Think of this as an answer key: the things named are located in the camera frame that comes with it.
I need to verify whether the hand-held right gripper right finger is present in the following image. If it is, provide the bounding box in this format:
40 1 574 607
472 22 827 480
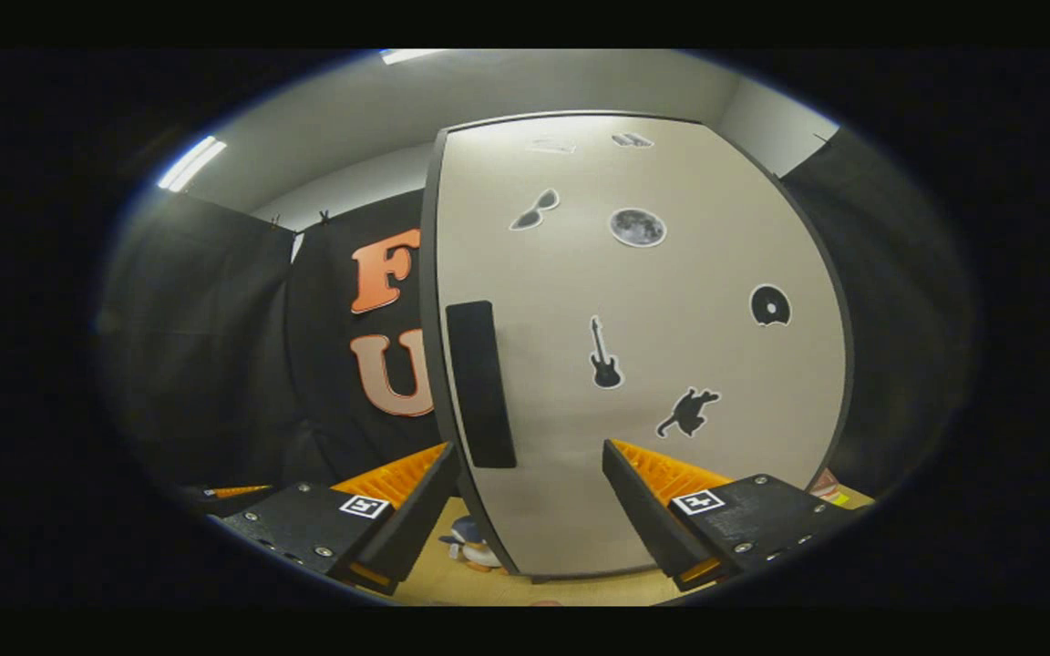
602 437 860 593

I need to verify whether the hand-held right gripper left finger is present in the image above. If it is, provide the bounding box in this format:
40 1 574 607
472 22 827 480
209 442 464 597

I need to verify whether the beige cabinet door black handle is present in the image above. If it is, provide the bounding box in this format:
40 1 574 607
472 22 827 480
434 114 849 577

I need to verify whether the dark grey cabinet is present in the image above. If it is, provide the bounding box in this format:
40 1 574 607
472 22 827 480
419 109 857 585

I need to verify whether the penguin plush toy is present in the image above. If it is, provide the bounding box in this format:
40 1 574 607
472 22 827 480
438 515 504 574

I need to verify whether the black backdrop cloth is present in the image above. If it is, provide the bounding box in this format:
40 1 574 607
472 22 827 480
101 128 973 497

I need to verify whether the ceiling light strip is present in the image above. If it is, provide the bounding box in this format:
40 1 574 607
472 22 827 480
158 136 228 193

